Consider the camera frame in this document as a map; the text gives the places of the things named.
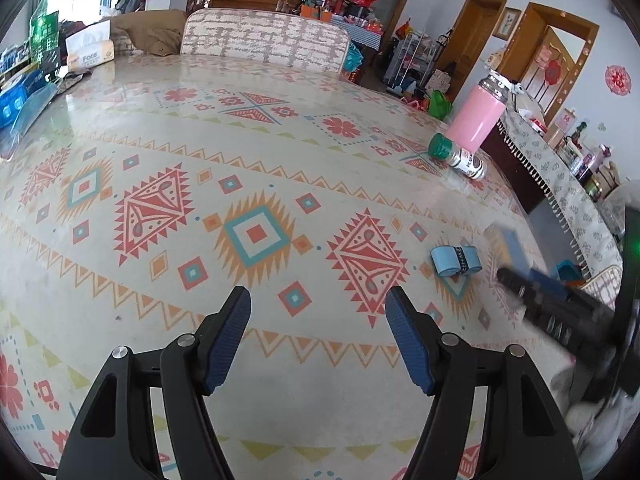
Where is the patterned chair near basket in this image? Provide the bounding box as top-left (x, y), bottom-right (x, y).
top-left (582, 264), bottom-right (623, 310)

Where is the leaf pattern counter cloth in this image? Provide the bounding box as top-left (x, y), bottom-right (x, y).
top-left (498, 107), bottom-right (623, 278)

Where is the light blue tape roll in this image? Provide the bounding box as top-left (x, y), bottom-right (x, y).
top-left (431, 245), bottom-right (483, 278)

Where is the green capped small jar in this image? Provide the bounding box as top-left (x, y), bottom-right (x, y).
top-left (427, 132), bottom-right (486, 180)

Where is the pink thermos bottle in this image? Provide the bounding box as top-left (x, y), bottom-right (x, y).
top-left (445, 70), bottom-right (512, 154)

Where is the tissue box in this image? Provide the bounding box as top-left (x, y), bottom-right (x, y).
top-left (65, 20), bottom-right (115, 72)

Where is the green plastic soda bottle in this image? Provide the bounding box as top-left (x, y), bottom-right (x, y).
top-left (29, 0), bottom-right (61, 74)

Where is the patterned chair far side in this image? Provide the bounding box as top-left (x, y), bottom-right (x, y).
top-left (180, 8), bottom-right (350, 75)

